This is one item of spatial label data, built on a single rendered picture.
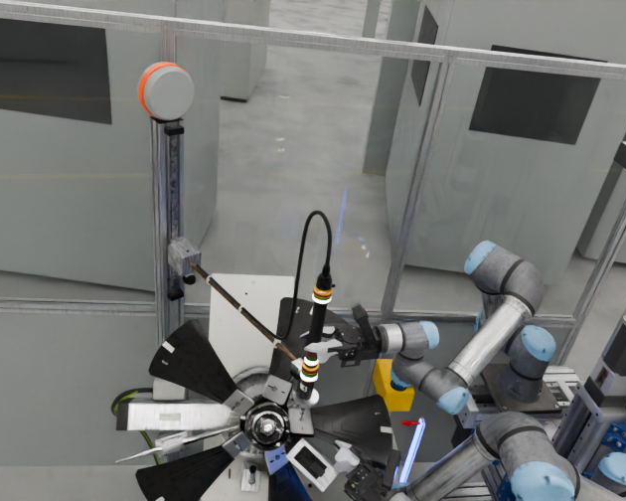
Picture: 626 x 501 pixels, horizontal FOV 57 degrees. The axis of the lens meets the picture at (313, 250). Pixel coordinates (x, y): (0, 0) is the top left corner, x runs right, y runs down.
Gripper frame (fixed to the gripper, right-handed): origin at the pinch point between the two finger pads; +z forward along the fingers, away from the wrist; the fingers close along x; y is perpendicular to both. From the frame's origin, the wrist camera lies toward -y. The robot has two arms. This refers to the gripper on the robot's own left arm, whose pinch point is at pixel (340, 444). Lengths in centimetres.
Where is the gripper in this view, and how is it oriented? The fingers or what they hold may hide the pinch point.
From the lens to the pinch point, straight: 162.9
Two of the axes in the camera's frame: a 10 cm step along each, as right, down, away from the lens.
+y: -7.4, 3.8, -5.6
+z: -6.8, -4.6, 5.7
